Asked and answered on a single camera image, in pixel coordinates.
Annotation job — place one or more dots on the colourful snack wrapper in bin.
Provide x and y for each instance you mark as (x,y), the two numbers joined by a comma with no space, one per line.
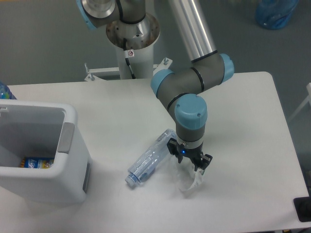
(37,162)

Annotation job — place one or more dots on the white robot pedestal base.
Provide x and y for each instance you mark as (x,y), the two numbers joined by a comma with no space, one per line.
(134,46)

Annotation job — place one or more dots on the white plastic trash can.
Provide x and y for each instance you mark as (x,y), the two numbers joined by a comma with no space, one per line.
(45,130)

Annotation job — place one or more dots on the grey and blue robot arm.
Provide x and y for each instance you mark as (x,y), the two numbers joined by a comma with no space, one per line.
(179,93)

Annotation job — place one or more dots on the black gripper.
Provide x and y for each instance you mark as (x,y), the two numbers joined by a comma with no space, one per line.
(200,160)

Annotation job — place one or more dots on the blue bottle at left edge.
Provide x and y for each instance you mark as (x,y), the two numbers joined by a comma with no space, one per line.
(5,92)

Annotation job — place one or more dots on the white frame at right edge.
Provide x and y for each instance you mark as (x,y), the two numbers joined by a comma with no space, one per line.
(306,101)

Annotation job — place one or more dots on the black device at table corner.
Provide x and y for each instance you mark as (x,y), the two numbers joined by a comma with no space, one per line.
(303,208)

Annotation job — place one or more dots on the clear crushed plastic bottle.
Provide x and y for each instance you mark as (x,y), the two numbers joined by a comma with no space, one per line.
(140,171)

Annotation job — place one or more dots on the clear plastic wrapper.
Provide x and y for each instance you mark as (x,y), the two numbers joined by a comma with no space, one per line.
(186,179)

